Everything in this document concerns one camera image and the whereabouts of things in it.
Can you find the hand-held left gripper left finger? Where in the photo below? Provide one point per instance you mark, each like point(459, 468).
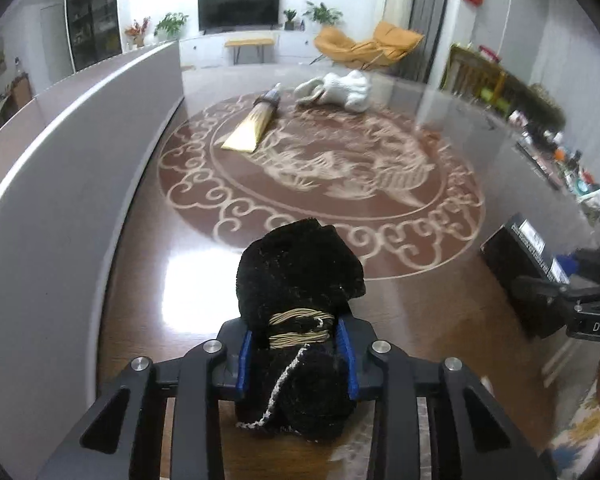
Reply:
point(244, 365)

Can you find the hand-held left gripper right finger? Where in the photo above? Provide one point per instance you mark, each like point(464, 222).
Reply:
point(347, 360)

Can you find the black box with white labels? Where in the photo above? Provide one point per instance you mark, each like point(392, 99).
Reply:
point(510, 265)

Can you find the black fuzzy sock bundle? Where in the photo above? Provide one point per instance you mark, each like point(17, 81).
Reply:
point(300, 270)

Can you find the white cardboard storage box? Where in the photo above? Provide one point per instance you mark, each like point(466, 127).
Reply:
point(80, 185)

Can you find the clutter of small bottles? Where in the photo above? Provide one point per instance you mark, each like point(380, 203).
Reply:
point(575, 180)

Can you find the floral patterned rug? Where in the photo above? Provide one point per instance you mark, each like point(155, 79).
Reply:
point(575, 435)

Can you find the dark wooden sideboard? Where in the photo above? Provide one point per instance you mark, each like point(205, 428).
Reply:
point(525, 95)

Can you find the gold cosmetic tube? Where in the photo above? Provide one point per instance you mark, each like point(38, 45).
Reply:
point(250, 130)

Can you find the white knit sock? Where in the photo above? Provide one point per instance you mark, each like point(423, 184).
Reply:
point(347, 91)
point(307, 91)

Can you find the grey curtain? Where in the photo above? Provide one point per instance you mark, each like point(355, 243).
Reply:
point(430, 20)

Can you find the orange lounge chair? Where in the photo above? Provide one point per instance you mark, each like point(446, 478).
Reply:
point(345, 42)

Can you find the white television cabinet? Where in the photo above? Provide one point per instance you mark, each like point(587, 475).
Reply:
point(205, 47)

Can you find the wooden bench with metal legs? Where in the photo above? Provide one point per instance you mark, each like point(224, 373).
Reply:
point(248, 42)

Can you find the small green potted plant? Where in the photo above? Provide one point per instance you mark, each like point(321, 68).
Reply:
point(290, 19)

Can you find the bushy green potted plant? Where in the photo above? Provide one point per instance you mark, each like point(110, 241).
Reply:
point(171, 25)

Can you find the large leafy potted plant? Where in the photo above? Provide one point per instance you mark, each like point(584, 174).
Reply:
point(322, 12)

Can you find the red flowers in vase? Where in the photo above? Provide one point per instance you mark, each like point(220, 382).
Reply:
point(137, 32)

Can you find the black flat-screen television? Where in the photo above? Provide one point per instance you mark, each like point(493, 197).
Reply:
point(237, 9)

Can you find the dark glass display cabinet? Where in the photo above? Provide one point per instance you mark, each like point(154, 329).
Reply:
point(92, 10)

